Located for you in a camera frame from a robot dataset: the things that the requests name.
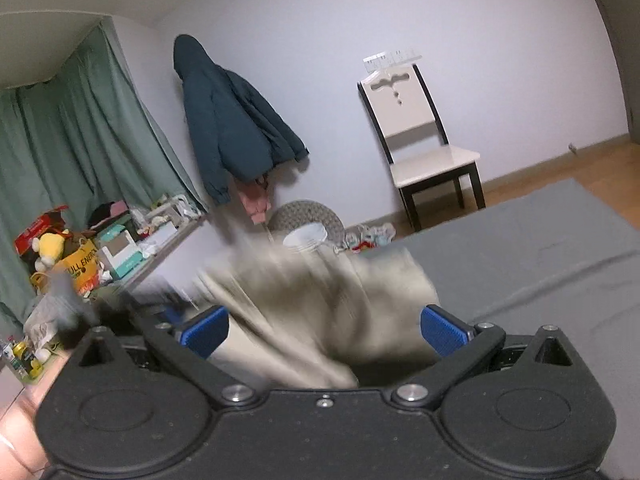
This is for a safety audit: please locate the beige t-shirt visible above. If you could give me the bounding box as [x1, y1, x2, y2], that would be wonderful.
[195, 243, 439, 389]

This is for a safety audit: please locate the curved windowsill shelf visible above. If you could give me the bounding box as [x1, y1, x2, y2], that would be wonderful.
[87, 217, 205, 301]

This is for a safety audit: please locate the teal white cardboard box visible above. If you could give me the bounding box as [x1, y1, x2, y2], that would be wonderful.
[96, 224, 144, 280]

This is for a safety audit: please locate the grey bed sheet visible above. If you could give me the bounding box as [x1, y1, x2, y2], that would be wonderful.
[365, 180, 640, 479]

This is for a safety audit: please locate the yellow cardboard box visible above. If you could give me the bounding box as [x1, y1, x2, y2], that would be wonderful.
[53, 240, 100, 296]

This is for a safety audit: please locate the white plastic bucket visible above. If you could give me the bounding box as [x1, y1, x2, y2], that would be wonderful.
[282, 222, 329, 252]

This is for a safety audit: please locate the pink hanging garment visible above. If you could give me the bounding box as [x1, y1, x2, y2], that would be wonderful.
[235, 174, 271, 224]

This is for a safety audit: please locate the yellow plush toy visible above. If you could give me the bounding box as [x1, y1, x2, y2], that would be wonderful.
[32, 230, 70, 273]

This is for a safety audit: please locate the round grey woven stool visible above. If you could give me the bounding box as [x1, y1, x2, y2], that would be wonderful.
[267, 200, 346, 244]

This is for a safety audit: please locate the white black wooden chair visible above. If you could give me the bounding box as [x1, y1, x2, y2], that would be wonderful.
[357, 64, 486, 232]

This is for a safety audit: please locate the dark teal hanging jacket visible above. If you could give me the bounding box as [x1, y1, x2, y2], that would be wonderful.
[172, 35, 309, 206]

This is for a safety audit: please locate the green curtain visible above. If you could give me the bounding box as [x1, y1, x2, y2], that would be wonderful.
[1, 18, 204, 337]

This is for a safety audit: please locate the white wall socket strip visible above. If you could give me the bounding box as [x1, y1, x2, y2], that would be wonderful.
[362, 48, 422, 74]

